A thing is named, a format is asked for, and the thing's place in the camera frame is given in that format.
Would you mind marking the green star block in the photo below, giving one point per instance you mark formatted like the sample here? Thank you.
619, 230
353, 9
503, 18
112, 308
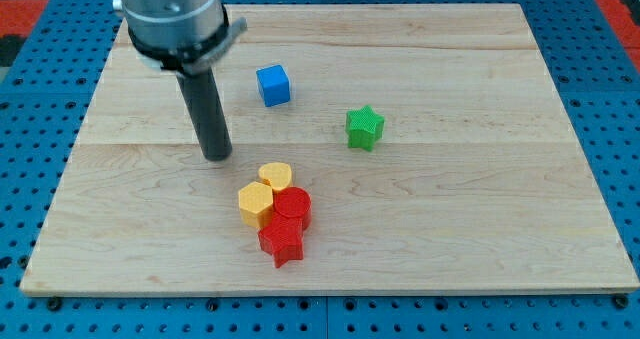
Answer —
364, 127

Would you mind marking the light wooden board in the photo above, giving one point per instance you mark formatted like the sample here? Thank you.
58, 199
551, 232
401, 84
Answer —
478, 185

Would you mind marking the yellow hexagon block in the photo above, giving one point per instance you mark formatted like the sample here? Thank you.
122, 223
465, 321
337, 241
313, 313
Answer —
255, 202

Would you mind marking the red cylinder block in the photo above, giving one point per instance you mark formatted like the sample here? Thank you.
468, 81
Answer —
294, 203

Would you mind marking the red star block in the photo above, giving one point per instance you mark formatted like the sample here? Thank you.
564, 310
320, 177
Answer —
282, 239

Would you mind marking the yellow heart block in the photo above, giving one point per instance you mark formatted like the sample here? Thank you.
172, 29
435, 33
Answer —
277, 175

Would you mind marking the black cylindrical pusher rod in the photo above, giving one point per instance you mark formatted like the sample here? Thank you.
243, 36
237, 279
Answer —
203, 103

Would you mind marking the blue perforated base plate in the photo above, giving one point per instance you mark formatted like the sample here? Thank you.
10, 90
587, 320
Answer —
46, 93

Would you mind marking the blue cube block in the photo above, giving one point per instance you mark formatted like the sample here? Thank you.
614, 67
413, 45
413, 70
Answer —
273, 85

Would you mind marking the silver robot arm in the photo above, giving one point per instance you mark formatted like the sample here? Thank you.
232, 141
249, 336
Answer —
187, 37

